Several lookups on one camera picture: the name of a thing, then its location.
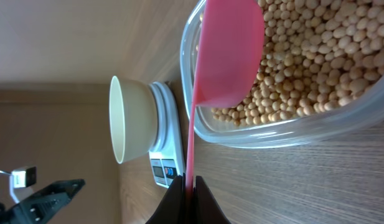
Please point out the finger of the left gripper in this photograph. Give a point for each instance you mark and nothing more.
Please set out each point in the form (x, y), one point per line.
(48, 201)

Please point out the white bowl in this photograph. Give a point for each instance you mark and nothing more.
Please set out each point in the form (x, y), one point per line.
(133, 119)

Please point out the clear plastic container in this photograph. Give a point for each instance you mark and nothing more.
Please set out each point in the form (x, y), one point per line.
(362, 113)

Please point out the white digital kitchen scale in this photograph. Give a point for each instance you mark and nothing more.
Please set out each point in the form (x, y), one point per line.
(166, 155)

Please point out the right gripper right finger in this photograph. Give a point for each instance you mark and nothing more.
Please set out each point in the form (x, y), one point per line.
(205, 209)

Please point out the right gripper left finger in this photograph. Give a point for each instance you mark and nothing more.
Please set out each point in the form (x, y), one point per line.
(171, 209)

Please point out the pile of soybeans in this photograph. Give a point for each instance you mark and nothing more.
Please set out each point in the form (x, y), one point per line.
(319, 55)

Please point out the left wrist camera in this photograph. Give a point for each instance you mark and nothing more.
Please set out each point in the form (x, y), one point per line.
(21, 181)

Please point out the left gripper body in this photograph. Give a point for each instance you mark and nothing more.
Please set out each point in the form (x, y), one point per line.
(18, 214)

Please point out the pink plastic scoop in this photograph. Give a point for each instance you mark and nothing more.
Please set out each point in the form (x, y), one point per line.
(230, 49)

